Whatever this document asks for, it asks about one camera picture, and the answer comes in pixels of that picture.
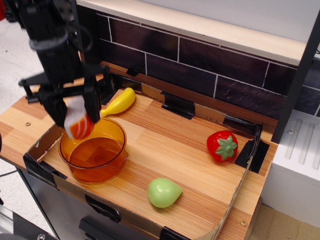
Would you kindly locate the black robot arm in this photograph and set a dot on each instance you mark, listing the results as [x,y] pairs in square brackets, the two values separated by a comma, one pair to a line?
[50,29]

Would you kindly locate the white ribbed sink unit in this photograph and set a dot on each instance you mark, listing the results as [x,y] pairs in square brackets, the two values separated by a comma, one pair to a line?
[292,186]

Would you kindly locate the red toy strawberry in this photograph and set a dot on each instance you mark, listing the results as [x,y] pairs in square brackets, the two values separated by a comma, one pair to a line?
[222,145]

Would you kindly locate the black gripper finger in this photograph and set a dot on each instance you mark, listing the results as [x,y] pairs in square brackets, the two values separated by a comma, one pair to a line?
[55,107]
[91,96]

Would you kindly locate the black metal post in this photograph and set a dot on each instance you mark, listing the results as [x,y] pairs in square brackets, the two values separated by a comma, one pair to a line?
[298,80]

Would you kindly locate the yellow toy banana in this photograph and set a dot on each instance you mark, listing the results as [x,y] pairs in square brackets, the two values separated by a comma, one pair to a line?
[120,103]

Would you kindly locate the green toy pear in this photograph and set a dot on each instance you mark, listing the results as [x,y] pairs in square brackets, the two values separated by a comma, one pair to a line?
[163,192]

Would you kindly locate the white orange toy sushi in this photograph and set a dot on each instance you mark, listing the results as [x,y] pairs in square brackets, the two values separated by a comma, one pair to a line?
[77,124]

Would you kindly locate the orange transparent plastic pot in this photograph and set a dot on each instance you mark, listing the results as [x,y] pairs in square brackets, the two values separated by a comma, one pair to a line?
[98,157]

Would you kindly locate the light wooden shelf board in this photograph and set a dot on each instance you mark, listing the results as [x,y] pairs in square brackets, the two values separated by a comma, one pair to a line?
[235,37]

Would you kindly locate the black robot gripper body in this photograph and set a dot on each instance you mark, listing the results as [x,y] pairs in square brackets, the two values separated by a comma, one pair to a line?
[63,72]

